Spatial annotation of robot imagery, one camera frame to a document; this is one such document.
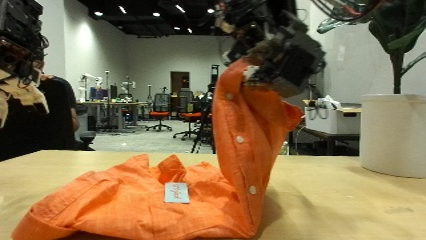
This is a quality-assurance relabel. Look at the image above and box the pale blue paper clothing tag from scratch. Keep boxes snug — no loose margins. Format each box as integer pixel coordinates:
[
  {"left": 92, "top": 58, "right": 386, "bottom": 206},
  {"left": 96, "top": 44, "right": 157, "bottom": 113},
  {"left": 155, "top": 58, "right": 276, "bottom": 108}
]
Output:
[{"left": 163, "top": 181, "right": 192, "bottom": 205}]

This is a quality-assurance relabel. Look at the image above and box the orange button shirt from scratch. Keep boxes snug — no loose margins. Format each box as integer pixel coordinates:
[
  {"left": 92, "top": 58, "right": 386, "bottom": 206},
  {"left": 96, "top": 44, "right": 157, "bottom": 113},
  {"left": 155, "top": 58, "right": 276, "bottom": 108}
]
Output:
[{"left": 10, "top": 56, "right": 306, "bottom": 240}]

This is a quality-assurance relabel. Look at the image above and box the white plastic bag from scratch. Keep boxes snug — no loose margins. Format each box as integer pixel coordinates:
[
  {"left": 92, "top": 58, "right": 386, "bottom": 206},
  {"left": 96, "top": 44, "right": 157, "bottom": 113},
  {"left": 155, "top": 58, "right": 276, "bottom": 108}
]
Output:
[{"left": 314, "top": 94, "right": 344, "bottom": 111}]

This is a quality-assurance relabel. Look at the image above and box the white storage box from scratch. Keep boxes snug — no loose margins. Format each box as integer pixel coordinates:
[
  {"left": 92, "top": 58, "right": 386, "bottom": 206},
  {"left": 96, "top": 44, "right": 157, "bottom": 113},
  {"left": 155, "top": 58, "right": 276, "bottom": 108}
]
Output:
[{"left": 304, "top": 106, "right": 362, "bottom": 135}]

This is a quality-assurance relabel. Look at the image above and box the brown door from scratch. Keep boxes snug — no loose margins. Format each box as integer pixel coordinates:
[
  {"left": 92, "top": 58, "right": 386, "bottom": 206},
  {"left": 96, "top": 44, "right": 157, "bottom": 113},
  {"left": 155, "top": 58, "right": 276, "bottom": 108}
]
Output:
[{"left": 169, "top": 70, "right": 193, "bottom": 97}]

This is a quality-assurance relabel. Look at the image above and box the person in black shirt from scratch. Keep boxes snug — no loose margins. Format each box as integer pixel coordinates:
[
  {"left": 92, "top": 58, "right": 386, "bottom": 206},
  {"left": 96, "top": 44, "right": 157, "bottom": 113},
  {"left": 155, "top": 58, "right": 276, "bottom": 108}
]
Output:
[{"left": 0, "top": 59, "right": 81, "bottom": 163}]

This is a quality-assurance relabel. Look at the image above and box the grey lab desk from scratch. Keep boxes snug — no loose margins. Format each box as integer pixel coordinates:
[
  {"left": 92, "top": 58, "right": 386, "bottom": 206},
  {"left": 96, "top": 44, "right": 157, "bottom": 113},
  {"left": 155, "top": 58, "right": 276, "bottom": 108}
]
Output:
[{"left": 79, "top": 100, "right": 151, "bottom": 133}]

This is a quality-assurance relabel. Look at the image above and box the dark side table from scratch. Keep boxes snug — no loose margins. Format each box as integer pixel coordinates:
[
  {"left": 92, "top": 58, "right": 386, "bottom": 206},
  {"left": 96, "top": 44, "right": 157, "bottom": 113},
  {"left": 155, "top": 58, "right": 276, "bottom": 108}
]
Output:
[{"left": 288, "top": 123, "right": 361, "bottom": 157}]

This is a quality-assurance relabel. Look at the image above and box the orange seat office chair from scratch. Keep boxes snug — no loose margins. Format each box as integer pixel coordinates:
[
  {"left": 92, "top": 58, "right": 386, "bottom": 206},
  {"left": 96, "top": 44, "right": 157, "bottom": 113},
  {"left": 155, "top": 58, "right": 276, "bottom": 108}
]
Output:
[
  {"left": 172, "top": 89, "right": 213, "bottom": 141},
  {"left": 145, "top": 92, "right": 175, "bottom": 133}
]

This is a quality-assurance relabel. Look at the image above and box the black stool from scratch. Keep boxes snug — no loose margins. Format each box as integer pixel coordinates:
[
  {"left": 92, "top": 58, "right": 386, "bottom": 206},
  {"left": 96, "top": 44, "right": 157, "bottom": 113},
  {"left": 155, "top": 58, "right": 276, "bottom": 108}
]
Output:
[{"left": 76, "top": 130, "right": 99, "bottom": 152}]

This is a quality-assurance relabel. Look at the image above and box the white cylindrical plant pot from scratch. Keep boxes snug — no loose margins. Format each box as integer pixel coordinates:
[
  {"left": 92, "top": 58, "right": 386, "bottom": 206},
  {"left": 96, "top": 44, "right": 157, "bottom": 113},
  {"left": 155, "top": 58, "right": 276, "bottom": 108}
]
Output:
[{"left": 360, "top": 93, "right": 426, "bottom": 179}]

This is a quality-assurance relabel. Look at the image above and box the robot arm cable bundle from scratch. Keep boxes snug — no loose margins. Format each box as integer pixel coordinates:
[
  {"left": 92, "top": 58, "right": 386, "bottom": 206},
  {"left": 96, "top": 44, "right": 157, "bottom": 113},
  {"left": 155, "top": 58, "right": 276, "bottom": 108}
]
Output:
[{"left": 309, "top": 0, "right": 389, "bottom": 23}]

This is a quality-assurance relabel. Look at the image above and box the black camera tripod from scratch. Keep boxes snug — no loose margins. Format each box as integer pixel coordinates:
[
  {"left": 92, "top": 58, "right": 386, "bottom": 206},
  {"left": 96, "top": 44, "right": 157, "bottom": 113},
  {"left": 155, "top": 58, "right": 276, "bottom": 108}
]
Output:
[{"left": 191, "top": 64, "right": 223, "bottom": 155}]

